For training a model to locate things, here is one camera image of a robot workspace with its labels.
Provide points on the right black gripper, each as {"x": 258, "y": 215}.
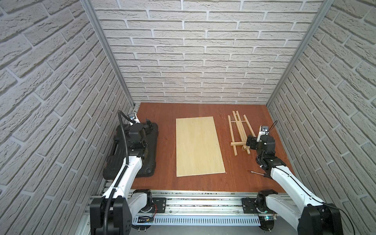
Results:
{"x": 253, "y": 143}

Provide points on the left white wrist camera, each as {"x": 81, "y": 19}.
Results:
{"x": 132, "y": 118}

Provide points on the left aluminium corner post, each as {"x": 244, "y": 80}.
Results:
{"x": 90, "y": 11}

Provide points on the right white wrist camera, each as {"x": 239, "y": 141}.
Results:
{"x": 263, "y": 130}

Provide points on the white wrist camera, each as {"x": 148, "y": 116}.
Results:
{"x": 132, "y": 118}
{"x": 263, "y": 130}

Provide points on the right aluminium corner post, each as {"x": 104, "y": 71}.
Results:
{"x": 317, "y": 20}

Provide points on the aluminium corner post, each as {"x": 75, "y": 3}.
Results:
{"x": 317, "y": 20}
{"x": 90, "y": 11}

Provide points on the black handled screwdriver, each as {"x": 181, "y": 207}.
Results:
{"x": 257, "y": 173}

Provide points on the light wooden board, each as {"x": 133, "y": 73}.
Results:
{"x": 197, "y": 147}

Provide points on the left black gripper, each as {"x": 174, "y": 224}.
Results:
{"x": 147, "y": 127}

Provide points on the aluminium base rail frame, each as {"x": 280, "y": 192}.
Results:
{"x": 195, "y": 208}

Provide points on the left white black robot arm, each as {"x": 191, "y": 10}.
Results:
{"x": 114, "y": 212}

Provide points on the small wooden easel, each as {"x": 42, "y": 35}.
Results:
{"x": 239, "y": 122}

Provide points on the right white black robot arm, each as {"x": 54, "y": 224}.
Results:
{"x": 310, "y": 215}

